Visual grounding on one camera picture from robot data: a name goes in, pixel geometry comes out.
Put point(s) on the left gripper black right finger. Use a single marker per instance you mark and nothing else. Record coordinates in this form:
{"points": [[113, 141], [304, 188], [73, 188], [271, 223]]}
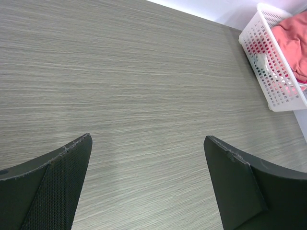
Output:
{"points": [[255, 194]]}

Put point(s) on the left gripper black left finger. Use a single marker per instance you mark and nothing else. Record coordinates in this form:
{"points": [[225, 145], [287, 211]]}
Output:
{"points": [[43, 193]]}

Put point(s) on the salmon pink t-shirt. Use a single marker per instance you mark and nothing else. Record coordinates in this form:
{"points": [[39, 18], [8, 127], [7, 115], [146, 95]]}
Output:
{"points": [[291, 35]]}

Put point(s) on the white plastic laundry basket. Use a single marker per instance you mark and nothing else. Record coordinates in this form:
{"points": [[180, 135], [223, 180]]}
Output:
{"points": [[276, 79]]}

